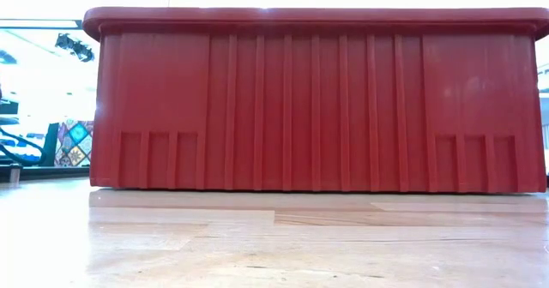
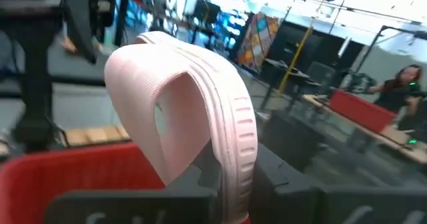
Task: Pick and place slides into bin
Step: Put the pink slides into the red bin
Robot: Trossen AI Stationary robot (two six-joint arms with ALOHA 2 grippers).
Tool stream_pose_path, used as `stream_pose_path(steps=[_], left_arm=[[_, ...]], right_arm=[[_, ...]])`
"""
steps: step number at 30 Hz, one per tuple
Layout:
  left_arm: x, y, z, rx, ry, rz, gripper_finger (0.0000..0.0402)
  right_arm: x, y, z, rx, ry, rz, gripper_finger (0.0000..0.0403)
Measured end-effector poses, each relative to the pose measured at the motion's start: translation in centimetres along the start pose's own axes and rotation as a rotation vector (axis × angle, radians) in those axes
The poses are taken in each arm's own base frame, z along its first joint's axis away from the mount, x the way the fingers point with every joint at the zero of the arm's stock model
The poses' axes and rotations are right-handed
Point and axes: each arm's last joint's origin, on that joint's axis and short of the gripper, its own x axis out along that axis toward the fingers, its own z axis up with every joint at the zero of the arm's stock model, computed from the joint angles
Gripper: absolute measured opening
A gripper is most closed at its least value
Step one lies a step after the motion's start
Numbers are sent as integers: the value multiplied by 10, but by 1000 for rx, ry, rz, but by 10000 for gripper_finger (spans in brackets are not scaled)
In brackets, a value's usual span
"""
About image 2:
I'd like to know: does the black cabinet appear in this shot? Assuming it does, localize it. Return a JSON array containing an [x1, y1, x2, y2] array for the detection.
[[266, 19, 366, 91]]

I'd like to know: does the red plastic bin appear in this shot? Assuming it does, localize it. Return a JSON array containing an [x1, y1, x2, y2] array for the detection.
[[328, 88, 397, 134], [0, 141, 251, 224]]

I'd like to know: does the pink slide sandal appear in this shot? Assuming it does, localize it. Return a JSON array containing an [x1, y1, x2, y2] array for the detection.
[[103, 30, 259, 224]]

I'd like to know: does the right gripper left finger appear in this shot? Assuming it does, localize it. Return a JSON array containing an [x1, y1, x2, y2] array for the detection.
[[43, 140, 223, 224]]

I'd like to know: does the yellow pole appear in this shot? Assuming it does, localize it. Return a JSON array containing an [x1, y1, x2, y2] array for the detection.
[[278, 26, 314, 95]]

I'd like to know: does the person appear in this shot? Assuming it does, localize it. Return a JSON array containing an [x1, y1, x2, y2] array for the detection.
[[368, 63, 427, 131], [149, 0, 172, 30]]

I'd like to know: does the person's hand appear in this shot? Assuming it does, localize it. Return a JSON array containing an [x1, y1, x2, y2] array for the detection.
[[61, 35, 80, 54]]

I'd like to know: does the colourful mural panel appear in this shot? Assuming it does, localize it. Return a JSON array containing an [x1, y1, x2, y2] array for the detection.
[[236, 13, 282, 73]]

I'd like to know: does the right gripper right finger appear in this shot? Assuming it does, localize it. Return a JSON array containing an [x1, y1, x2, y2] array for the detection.
[[250, 143, 427, 224]]

